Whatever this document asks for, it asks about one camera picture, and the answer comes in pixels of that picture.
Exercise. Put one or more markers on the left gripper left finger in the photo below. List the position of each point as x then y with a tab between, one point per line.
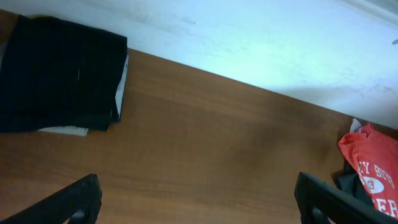
79	202

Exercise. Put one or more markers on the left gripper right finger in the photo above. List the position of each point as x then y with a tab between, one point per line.
319	202

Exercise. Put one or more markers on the black shorts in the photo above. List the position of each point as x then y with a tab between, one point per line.
59	74

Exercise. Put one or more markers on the black garment under t-shirt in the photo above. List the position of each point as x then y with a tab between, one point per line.
348	181

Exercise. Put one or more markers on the red printed t-shirt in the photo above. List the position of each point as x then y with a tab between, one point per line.
373	156

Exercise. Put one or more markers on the white paper tag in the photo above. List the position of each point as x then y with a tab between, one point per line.
355	125

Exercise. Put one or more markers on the folded khaki shorts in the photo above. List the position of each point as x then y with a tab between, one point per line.
121	90

